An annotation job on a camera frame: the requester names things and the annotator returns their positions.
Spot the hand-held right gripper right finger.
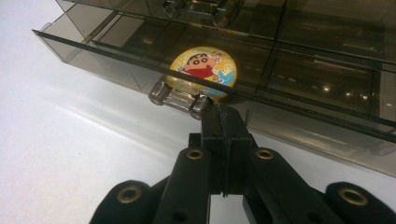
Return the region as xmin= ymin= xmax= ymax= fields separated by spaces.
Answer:
xmin=218 ymin=103 xmax=260 ymax=198

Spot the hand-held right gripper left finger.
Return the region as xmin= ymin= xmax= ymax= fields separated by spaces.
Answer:
xmin=188 ymin=104 xmax=232 ymax=198

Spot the round yellow cartoon badge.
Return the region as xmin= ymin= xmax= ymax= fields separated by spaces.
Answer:
xmin=165 ymin=46 xmax=238 ymax=103

